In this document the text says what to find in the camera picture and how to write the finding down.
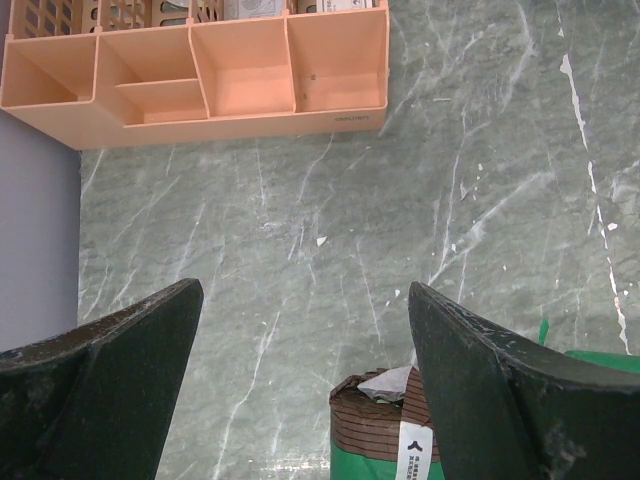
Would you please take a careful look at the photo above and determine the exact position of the green wrapped roll with label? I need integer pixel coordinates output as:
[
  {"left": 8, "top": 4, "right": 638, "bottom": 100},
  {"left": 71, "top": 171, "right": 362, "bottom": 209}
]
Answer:
[{"left": 329, "top": 366, "right": 445, "bottom": 479}]

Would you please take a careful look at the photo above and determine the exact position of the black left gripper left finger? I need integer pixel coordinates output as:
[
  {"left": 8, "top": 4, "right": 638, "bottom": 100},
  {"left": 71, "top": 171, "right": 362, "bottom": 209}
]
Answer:
[{"left": 1, "top": 278, "right": 204, "bottom": 479}]

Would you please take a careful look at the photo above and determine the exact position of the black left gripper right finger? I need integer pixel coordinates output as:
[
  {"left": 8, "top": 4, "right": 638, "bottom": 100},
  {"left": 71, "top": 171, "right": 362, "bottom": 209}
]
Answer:
[{"left": 408, "top": 282, "right": 639, "bottom": 479}]

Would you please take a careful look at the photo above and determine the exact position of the orange plastic file organizer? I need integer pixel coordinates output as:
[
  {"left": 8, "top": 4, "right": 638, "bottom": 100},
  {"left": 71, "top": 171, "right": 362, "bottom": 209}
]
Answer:
[{"left": 1, "top": 1, "right": 390, "bottom": 150}]

